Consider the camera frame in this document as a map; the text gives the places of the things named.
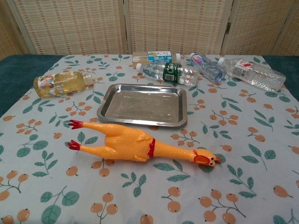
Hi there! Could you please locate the orange rubber chicken toy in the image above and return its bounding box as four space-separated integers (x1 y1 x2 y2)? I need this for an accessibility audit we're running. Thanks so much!
67 119 223 168

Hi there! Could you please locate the stainless steel tray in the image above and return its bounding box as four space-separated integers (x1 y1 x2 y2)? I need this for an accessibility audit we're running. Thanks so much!
96 84 189 127

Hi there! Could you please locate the green label water bottle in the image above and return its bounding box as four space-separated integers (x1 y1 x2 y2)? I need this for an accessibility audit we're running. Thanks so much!
136 62 200 87

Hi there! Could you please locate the blue white label tea bottle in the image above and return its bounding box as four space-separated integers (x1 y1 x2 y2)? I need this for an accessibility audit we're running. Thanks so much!
132 51 182 68

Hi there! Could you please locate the purple label water bottle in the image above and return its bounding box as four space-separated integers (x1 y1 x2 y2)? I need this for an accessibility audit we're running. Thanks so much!
189 52 227 83

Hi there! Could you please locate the floral print tablecloth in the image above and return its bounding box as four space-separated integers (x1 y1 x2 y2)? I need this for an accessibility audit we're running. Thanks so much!
0 54 299 224

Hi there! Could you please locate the yellow juice bottle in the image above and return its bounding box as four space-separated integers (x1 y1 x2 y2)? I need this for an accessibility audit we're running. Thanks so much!
33 71 94 98

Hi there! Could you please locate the red label water bottle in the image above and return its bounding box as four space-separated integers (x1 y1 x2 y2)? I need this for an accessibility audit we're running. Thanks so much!
218 57 287 92

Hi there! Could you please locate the woven folding screen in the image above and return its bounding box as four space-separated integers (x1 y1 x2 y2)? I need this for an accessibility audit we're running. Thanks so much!
0 0 299 57

